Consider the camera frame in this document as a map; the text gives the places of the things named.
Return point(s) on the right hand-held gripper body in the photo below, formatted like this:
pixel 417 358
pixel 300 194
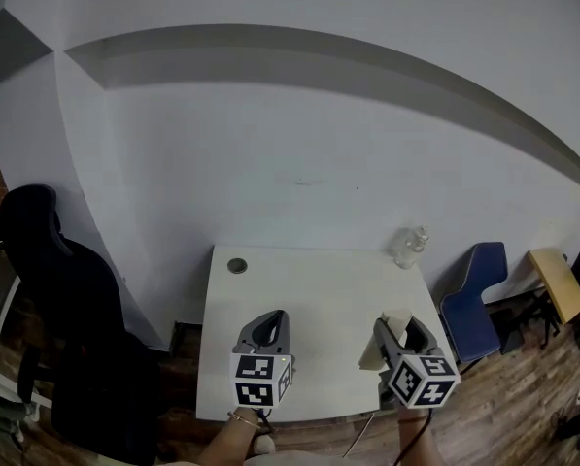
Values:
pixel 423 381

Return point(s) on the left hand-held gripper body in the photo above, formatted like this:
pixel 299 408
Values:
pixel 253 381

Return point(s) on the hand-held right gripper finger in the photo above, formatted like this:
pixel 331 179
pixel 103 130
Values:
pixel 423 340
pixel 387 350

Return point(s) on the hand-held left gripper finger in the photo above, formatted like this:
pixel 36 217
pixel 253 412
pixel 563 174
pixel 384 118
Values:
pixel 283 338
pixel 245 340

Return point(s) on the person's left forearm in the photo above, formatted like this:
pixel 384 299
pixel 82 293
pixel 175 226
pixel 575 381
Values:
pixel 228 442

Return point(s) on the person's right forearm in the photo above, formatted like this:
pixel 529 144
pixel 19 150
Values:
pixel 416 442

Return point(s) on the blue padded chair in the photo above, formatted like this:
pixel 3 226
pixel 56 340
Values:
pixel 469 318

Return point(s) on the person's white shoe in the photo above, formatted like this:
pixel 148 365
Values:
pixel 262 444

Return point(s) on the clear plastic bottle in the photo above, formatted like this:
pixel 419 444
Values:
pixel 408 250

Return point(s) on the yellow wooden chair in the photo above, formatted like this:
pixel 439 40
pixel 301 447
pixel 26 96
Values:
pixel 559 282

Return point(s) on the black mesh office chair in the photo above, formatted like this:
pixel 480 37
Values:
pixel 90 333

